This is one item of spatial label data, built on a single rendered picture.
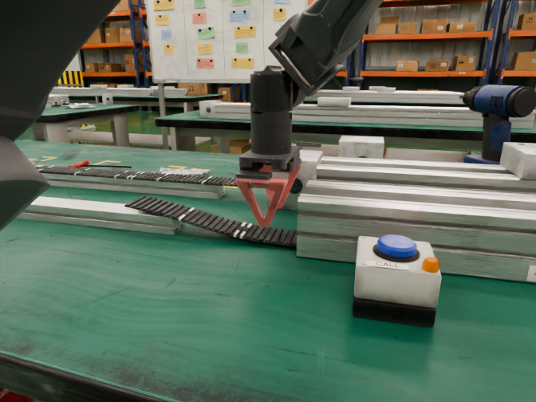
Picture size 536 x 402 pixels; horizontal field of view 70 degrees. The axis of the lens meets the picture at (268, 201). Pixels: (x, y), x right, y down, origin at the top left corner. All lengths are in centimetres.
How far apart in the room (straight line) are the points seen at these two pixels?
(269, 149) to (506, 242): 31
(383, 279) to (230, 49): 333
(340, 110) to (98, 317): 181
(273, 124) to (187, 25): 335
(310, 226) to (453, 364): 23
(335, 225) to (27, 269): 40
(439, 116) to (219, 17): 224
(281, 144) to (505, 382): 35
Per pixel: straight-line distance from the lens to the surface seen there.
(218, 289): 46
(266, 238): 57
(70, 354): 41
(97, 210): 68
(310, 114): 212
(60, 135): 299
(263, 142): 52
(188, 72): 382
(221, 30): 368
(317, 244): 52
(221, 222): 60
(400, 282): 40
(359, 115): 208
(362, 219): 51
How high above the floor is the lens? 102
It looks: 18 degrees down
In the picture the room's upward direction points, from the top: straight up
